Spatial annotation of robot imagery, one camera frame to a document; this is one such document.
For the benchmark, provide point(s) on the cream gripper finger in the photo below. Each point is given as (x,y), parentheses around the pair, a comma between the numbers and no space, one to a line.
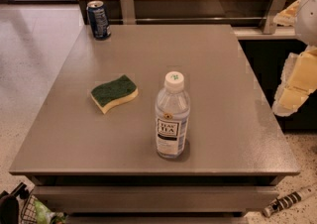
(298,81)
(287,16)

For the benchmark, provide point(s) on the metal bracket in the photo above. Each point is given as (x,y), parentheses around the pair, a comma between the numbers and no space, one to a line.
(268,26)
(128,12)

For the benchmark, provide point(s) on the black object at corner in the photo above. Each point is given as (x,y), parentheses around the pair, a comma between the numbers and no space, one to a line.
(9,205)

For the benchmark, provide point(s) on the blue pepsi can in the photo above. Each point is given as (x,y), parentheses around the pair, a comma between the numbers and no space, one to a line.
(98,20)

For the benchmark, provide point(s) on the green and yellow sponge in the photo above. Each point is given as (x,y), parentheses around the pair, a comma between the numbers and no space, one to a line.
(116,92)

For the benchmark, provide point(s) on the left metal bracket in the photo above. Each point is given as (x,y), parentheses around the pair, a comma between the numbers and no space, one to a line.
(128,12)

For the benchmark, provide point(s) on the grey drawer front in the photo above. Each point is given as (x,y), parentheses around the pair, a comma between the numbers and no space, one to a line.
(155,199)

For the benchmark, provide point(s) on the clear plastic tea bottle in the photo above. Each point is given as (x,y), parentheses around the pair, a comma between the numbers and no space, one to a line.
(172,115)

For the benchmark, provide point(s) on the black white striped tool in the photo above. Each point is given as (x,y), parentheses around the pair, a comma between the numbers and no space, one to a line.
(288,200)

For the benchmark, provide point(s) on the horizontal metal rail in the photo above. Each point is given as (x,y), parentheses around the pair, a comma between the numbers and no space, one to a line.
(208,20)

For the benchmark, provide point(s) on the right metal bracket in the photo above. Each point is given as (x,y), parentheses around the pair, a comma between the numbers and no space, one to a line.
(268,26)

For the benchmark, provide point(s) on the wire basket with green bag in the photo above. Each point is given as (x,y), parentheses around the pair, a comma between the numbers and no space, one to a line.
(35,212)

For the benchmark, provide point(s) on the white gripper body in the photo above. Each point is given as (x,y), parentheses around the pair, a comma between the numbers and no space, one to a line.
(307,20)

